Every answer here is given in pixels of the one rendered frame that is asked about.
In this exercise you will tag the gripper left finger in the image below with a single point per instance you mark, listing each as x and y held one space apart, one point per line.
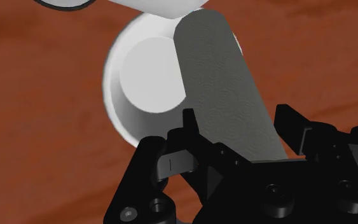
141 173

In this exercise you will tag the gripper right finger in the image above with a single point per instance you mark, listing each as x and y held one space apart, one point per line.
324 139

